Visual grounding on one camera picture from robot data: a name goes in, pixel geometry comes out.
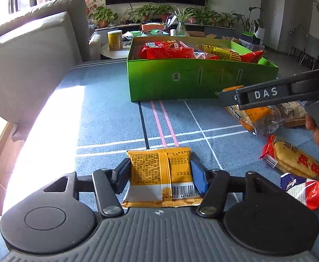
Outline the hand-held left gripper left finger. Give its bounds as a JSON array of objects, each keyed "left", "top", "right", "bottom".
[{"left": 43, "top": 158, "right": 132, "bottom": 219}]

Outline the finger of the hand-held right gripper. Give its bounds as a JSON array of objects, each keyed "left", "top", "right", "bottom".
[{"left": 219, "top": 67, "right": 319, "bottom": 111}]

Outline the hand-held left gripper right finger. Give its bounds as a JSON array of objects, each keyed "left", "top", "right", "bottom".
[{"left": 191, "top": 158, "right": 285, "bottom": 217}]

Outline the yellow white-backed snack packet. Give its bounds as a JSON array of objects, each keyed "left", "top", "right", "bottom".
[{"left": 122, "top": 147, "right": 202, "bottom": 208}]

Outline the orange bread packet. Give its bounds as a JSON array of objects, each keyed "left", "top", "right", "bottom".
[{"left": 222, "top": 85, "right": 281, "bottom": 137}]

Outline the small red snack packet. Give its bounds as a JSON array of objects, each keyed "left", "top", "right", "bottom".
[{"left": 240, "top": 50, "right": 266, "bottom": 64}]

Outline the yellow orange snack packet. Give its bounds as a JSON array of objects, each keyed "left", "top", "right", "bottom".
[{"left": 198, "top": 44, "right": 243, "bottom": 62}]

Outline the red white snack packet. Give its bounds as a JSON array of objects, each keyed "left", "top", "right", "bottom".
[{"left": 193, "top": 48, "right": 219, "bottom": 60}]

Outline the green cardboard box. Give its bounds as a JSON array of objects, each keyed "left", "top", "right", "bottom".
[{"left": 127, "top": 35, "right": 279, "bottom": 102}]

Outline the red chips snack packet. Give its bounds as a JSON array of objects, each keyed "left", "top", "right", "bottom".
[{"left": 138, "top": 40, "right": 197, "bottom": 60}]

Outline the beige bread packet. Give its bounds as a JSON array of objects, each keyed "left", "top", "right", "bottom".
[{"left": 277, "top": 101, "right": 309, "bottom": 128}]

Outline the grey dining chair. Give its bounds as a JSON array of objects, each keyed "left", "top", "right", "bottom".
[{"left": 288, "top": 34, "right": 319, "bottom": 66}]

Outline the red yellow cracker packet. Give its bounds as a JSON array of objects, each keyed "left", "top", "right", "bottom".
[{"left": 258, "top": 134, "right": 319, "bottom": 181}]

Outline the tall plant in white pot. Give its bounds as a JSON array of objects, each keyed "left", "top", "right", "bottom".
[{"left": 233, "top": 7, "right": 265, "bottom": 40}]

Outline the blue red white packet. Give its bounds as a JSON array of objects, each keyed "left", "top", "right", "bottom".
[{"left": 280, "top": 172, "right": 319, "bottom": 210}]

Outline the open cardboard box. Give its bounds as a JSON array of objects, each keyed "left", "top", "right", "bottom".
[{"left": 194, "top": 31, "right": 218, "bottom": 39}]

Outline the row of green potted plants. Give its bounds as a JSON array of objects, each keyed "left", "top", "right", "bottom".
[{"left": 193, "top": 7, "right": 234, "bottom": 28}]

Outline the round white table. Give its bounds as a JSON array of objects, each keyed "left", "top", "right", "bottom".
[{"left": 101, "top": 42, "right": 131, "bottom": 60}]

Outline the spider plant in glass vase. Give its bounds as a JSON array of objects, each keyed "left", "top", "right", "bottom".
[{"left": 173, "top": 6, "right": 196, "bottom": 37}]

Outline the yellow can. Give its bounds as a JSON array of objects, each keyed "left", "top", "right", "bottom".
[{"left": 107, "top": 31, "right": 123, "bottom": 51}]

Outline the grey armchair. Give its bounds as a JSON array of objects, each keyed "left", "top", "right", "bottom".
[{"left": 0, "top": 0, "right": 91, "bottom": 142}]

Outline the orange storage box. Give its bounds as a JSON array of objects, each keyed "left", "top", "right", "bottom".
[{"left": 141, "top": 23, "right": 164, "bottom": 32}]

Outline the low tv cabinet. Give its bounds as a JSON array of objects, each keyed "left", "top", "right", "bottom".
[{"left": 88, "top": 22, "right": 236, "bottom": 38}]

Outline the bushy green potted plant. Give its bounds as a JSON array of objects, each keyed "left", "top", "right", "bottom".
[{"left": 129, "top": 4, "right": 174, "bottom": 23}]

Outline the potted plant with red flowers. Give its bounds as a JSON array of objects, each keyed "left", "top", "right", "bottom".
[{"left": 85, "top": 0, "right": 118, "bottom": 28}]

